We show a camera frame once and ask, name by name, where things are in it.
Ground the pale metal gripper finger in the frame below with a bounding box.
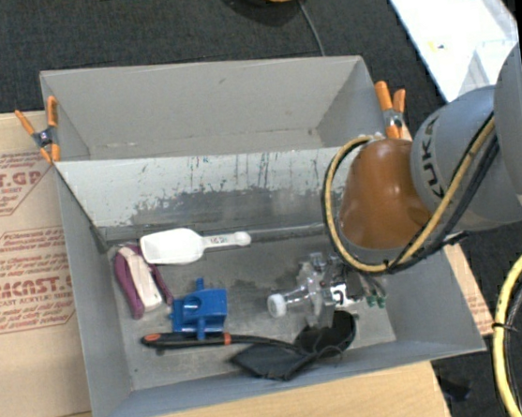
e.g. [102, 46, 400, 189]
[293, 250, 333, 296]
[303, 293, 341, 333]

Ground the clear plastic bottle white cap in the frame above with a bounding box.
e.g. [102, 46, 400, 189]
[264, 284, 323, 320]

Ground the dark grey cloth pouch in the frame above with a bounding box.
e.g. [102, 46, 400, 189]
[228, 333, 354, 388]

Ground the blue plastic block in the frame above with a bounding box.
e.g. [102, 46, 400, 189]
[164, 275, 233, 345]

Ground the black ladle with orange trim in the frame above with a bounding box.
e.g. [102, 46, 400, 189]
[139, 307, 361, 381]

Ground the white plastic scoop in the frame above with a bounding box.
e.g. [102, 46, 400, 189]
[139, 219, 255, 270]

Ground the grey metal bin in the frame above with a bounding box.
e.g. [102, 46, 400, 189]
[38, 22, 492, 417]

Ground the brown cardboard board red print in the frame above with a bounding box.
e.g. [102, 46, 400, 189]
[0, 53, 501, 417]

